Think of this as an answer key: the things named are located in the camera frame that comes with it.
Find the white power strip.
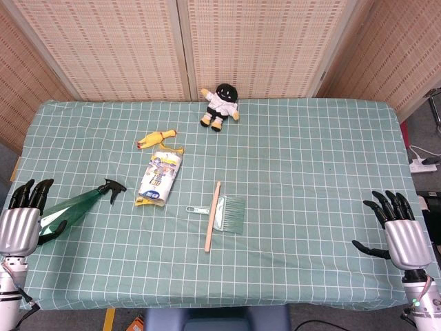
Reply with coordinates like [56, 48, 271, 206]
[408, 145, 438, 174]

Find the orange box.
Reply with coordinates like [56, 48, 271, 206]
[125, 314, 146, 331]

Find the green checked tablecloth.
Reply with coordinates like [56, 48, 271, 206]
[0, 98, 423, 311]

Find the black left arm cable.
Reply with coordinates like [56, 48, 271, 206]
[17, 286, 41, 320]

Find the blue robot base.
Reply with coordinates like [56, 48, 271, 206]
[144, 305, 292, 331]

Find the bamboo folding screen panel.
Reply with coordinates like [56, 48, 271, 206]
[0, 0, 72, 154]
[316, 0, 441, 122]
[5, 0, 191, 103]
[177, 0, 375, 101]

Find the yellow rubber chicken toy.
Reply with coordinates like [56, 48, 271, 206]
[136, 129, 178, 150]

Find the yellow floor tape strip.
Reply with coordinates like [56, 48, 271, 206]
[102, 308, 116, 331]

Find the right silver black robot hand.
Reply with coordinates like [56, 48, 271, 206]
[351, 190, 433, 271]

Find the black-headed plush doll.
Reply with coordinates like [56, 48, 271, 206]
[200, 83, 240, 132]

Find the black floor cable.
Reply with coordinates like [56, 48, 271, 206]
[291, 319, 345, 331]

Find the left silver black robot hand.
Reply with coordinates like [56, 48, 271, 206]
[0, 178, 68, 258]

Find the metal chair leg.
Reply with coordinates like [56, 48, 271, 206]
[423, 88, 441, 134]

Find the green spray bottle black trigger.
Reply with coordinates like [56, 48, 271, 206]
[37, 178, 127, 246]

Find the black floor box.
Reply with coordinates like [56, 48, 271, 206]
[416, 190, 441, 242]

